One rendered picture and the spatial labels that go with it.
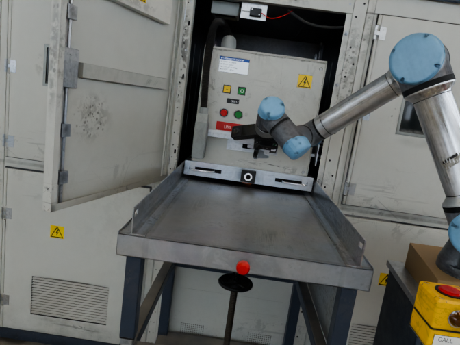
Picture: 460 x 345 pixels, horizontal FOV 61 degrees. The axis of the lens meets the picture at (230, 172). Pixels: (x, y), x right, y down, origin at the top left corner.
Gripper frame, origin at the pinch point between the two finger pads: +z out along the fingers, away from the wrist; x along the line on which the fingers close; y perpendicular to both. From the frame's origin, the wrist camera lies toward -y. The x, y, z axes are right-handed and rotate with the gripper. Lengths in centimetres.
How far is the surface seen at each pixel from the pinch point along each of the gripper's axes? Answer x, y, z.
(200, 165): -2.4, -21.0, 17.6
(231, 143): 7.5, -9.2, 13.0
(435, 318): -54, 33, -62
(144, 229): -41, -26, -38
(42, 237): -39, -84, 33
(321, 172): 0.1, 28.5, 12.7
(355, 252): -39, 27, -38
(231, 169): -2.3, -8.0, 17.4
